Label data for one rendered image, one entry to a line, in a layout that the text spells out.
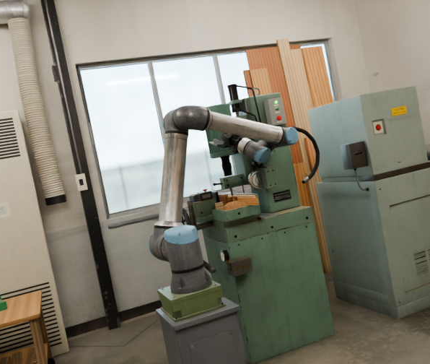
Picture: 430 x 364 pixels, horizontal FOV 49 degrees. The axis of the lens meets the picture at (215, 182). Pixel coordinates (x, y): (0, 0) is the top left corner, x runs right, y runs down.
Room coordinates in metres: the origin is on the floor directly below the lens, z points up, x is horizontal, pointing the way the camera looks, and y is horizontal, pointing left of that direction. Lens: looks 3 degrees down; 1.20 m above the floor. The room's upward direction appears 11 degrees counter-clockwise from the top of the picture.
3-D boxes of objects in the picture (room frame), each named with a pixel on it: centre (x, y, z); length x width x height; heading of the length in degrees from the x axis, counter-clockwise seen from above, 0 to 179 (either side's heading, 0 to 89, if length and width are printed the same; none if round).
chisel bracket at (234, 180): (2.91, -0.11, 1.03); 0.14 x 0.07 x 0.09; 110
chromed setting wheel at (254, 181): (2.83, -0.25, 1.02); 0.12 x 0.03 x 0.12; 110
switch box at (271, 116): (2.88, -0.44, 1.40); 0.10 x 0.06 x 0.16; 110
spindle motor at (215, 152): (2.91, -0.09, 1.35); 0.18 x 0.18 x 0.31
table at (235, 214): (2.89, 0.02, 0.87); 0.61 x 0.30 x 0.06; 20
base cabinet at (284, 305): (2.95, -0.20, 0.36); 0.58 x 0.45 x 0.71; 110
